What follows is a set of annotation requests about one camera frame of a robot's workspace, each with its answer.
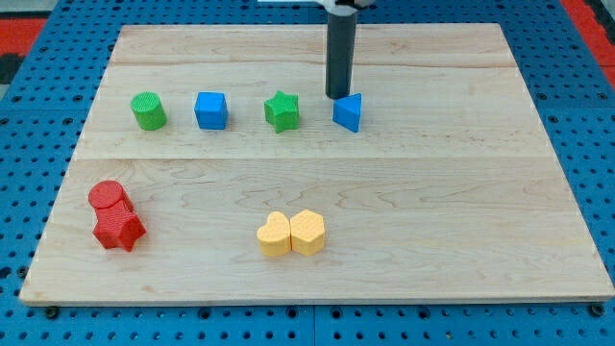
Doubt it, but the yellow hexagon block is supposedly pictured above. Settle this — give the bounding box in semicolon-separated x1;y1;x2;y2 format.
290;210;326;256

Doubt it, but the blue triangle block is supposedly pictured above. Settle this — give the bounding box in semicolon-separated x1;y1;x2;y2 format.
332;93;362;133

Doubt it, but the green star block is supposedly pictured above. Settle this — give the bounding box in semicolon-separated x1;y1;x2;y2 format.
264;90;299;133

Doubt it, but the yellow heart block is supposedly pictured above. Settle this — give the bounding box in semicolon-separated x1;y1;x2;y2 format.
257;211;291;257

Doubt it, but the wooden board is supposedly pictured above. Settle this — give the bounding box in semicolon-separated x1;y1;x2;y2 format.
19;23;614;307

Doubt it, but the blue cube block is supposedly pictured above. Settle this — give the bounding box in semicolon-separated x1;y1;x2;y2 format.
194;92;228;130

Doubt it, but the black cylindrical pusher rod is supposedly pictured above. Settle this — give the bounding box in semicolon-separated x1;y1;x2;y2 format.
325;12;357;100

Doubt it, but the green cylinder block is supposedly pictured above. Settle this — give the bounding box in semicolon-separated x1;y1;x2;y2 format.
130;91;167;131

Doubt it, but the red star block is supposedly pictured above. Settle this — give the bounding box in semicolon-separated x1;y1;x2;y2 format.
92;201;146;252

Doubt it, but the red cylinder block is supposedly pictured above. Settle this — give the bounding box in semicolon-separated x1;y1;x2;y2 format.
88;180;134;211

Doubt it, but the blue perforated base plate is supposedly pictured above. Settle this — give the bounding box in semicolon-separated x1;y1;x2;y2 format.
1;0;614;345

